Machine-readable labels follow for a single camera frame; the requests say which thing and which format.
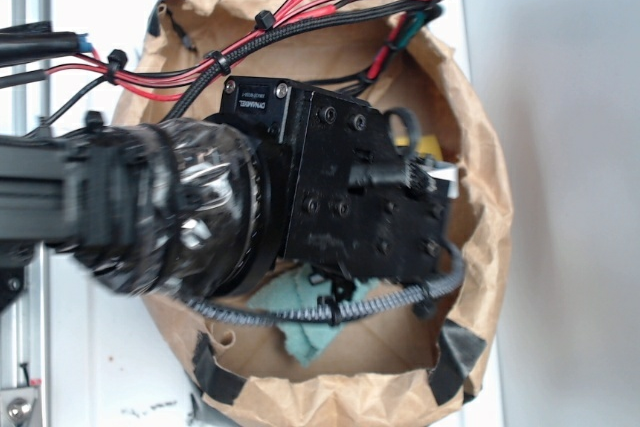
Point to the teal cloth rag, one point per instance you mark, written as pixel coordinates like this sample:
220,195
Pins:
292,290

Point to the aluminium frame rail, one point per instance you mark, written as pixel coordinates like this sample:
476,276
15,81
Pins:
25,323

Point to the white plastic bin lid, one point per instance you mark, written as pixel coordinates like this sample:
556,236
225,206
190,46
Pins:
108,364

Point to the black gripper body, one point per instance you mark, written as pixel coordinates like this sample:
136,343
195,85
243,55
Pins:
351,200

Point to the yellow sponge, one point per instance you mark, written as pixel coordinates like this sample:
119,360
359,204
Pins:
428,145

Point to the brown paper bag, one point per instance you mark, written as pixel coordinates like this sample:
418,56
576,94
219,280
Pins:
392,369

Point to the black mounting bracket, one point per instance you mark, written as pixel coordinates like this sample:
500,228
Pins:
10,282

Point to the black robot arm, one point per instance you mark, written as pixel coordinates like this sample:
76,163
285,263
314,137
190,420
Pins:
205,208

